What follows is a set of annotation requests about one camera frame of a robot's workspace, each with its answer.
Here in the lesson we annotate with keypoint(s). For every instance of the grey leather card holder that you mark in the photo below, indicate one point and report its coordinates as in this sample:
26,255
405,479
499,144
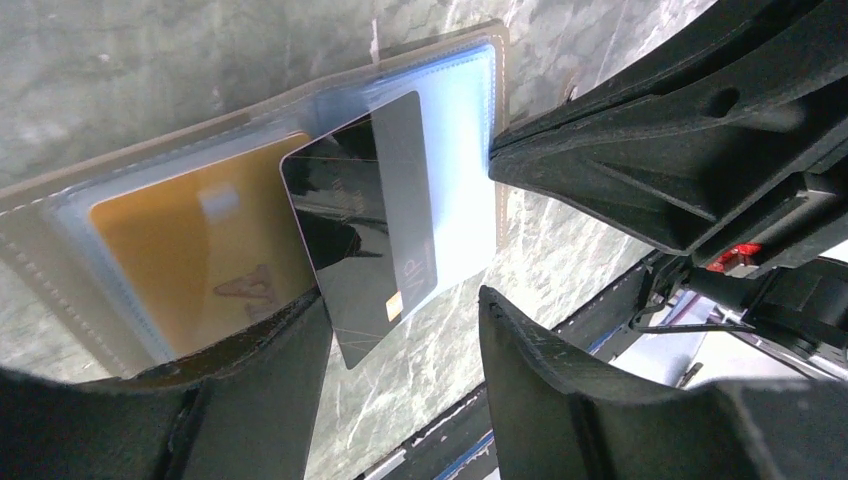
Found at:
49,244

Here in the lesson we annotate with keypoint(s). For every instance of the black VIP card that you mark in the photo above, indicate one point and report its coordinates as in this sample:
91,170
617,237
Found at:
361,198

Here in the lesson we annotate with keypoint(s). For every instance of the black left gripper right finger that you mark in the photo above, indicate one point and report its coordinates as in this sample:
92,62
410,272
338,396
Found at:
557,412

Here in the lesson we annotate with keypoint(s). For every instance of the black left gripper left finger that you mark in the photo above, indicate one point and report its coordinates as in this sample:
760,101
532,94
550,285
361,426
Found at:
243,408

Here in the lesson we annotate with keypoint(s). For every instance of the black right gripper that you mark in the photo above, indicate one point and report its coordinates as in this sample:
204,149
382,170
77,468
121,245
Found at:
745,173

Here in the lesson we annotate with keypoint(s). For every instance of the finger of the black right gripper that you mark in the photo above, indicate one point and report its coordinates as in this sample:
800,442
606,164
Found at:
725,32

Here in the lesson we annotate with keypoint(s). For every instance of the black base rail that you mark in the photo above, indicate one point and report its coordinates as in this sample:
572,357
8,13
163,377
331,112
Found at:
458,444

